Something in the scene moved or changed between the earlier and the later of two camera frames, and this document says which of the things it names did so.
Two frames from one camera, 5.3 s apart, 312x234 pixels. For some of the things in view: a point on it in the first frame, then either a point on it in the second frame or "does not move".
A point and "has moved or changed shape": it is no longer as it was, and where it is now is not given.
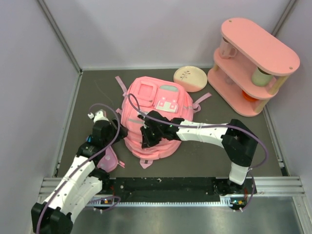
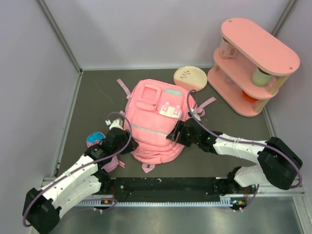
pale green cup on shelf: (260, 78) does not move
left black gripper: (115, 121) to (134, 145)
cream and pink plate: (193, 78) does not move
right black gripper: (146, 142) to (179, 127)
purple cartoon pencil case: (109, 162) does not move
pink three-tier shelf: (251, 66) does not move
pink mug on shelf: (226, 50) does not move
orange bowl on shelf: (248, 97) does not move
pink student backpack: (166, 96) has moved or changed shape
